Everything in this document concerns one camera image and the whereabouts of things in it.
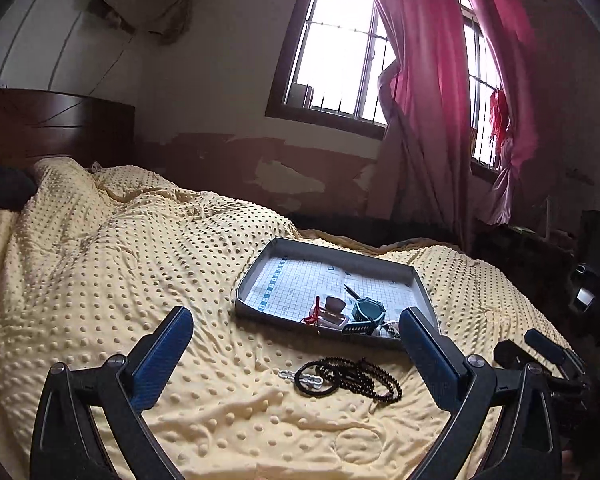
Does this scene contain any dark wooden headboard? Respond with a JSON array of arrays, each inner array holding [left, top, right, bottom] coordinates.
[[0, 89, 135, 168]]

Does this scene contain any pink metal hair clip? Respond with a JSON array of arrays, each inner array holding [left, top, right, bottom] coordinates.
[[316, 296, 350, 330]]

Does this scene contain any black bead bracelet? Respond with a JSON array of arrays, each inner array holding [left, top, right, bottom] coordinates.
[[293, 369, 342, 400]]

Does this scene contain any red string bracelet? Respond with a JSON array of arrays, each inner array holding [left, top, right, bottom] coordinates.
[[302, 294, 324, 328]]

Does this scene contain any dark framed window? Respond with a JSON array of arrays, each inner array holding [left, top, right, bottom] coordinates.
[[265, 0, 501, 182]]

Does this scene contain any grey shallow tray box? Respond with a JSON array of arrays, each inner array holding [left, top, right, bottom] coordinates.
[[235, 237, 439, 349]]

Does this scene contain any cream dotted bed blanket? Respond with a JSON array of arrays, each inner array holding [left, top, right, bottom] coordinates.
[[0, 156, 571, 480]]

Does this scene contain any black hair stick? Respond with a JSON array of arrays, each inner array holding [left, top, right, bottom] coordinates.
[[343, 284, 362, 301]]

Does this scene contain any pink window curtain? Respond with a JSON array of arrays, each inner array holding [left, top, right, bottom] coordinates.
[[366, 0, 539, 244]]

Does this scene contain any black office chair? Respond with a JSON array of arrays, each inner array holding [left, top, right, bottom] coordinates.
[[568, 209, 600, 347]]

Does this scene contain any black bead necklace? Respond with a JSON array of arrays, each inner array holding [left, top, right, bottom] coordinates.
[[315, 356, 404, 404]]

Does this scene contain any dark pillow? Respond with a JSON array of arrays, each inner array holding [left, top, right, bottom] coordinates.
[[0, 164, 38, 211]]

